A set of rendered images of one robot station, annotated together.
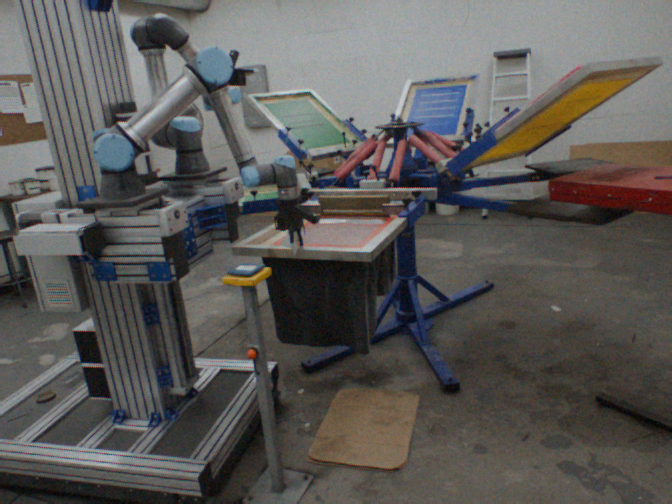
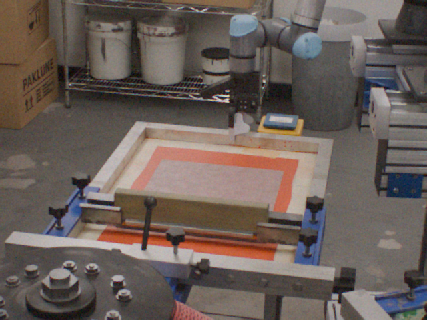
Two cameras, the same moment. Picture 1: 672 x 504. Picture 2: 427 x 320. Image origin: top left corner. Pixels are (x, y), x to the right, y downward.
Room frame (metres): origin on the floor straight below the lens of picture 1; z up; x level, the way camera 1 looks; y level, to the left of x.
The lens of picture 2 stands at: (4.24, -0.50, 1.96)
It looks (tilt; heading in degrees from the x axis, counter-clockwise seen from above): 23 degrees down; 166
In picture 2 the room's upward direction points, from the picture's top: 2 degrees clockwise
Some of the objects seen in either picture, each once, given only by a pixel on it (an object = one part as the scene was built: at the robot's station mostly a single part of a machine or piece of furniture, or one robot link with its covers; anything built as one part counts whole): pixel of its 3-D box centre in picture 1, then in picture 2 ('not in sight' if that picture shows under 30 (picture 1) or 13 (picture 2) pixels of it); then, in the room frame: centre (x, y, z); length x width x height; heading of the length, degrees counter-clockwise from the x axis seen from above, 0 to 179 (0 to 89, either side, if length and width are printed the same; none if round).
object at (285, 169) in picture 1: (284, 171); (244, 36); (1.92, 0.16, 1.28); 0.09 x 0.08 x 0.11; 110
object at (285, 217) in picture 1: (288, 214); (243, 91); (1.92, 0.16, 1.12); 0.09 x 0.08 x 0.12; 66
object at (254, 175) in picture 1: (257, 175); (275, 33); (1.90, 0.26, 1.28); 0.11 x 0.11 x 0.08; 20
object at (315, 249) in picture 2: not in sight; (309, 249); (2.59, 0.14, 0.98); 0.30 x 0.05 x 0.07; 156
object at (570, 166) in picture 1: (506, 178); not in sight; (3.29, -1.11, 0.91); 1.34 x 0.40 x 0.08; 96
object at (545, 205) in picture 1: (493, 202); not in sight; (2.67, -0.84, 0.91); 1.34 x 0.40 x 0.08; 36
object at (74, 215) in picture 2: (412, 212); (71, 223); (2.36, -0.37, 0.98); 0.30 x 0.05 x 0.07; 156
